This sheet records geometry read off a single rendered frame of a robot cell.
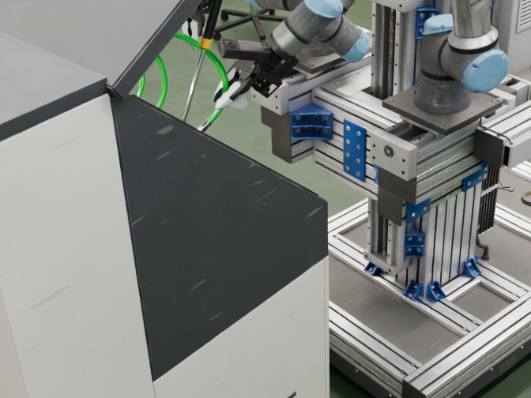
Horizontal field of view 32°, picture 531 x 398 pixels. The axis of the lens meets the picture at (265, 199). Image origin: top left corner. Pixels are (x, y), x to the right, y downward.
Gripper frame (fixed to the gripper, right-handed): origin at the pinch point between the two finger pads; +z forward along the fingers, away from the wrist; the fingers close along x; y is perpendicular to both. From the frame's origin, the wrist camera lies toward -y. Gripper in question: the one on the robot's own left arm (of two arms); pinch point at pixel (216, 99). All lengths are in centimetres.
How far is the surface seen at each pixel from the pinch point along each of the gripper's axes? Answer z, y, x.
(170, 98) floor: 120, 124, 212
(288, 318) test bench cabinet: 26, 40, -31
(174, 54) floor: 122, 139, 264
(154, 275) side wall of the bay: 18.2, -10.7, -44.1
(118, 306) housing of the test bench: 24, -16, -50
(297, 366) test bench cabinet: 37, 53, -33
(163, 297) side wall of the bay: 22, -5, -45
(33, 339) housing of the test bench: 29, -32, -59
